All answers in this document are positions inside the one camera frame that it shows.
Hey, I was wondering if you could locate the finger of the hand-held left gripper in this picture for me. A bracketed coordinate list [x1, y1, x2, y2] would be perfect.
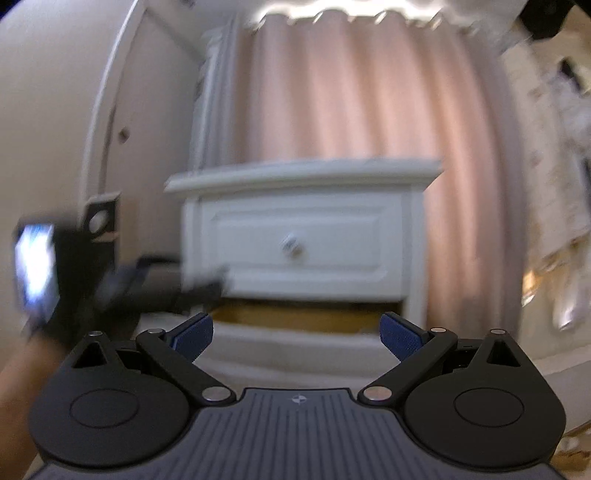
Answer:
[154, 267, 230, 315]
[107, 255, 184, 302]

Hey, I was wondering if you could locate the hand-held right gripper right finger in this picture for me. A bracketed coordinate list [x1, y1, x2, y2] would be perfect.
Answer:
[357, 312, 525, 409]

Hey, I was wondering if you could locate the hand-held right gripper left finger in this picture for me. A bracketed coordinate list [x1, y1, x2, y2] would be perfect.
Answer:
[69, 312, 234, 409]

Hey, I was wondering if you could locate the person's left forearm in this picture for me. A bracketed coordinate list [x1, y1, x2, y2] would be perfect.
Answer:
[0, 339, 66, 468]

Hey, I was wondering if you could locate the round drawer knob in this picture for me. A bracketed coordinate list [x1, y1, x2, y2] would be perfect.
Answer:
[281, 233, 305, 258]

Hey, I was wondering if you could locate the white panelled drawer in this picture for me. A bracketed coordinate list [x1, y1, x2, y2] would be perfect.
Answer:
[198, 193, 408, 289]

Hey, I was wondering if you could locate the white wardrobe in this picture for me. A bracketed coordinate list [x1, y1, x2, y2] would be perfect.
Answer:
[85, 9, 241, 217]

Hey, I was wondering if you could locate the white nightstand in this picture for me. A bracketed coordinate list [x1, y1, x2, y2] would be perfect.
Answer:
[164, 159, 445, 370]

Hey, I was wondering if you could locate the floral patterned cloth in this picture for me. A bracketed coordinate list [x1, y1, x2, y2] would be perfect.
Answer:
[501, 41, 591, 333]

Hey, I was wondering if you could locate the pink curtain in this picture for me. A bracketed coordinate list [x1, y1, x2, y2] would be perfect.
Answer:
[231, 11, 518, 324]

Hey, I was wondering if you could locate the dark object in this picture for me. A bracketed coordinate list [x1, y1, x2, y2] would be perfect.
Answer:
[521, 0, 574, 40]

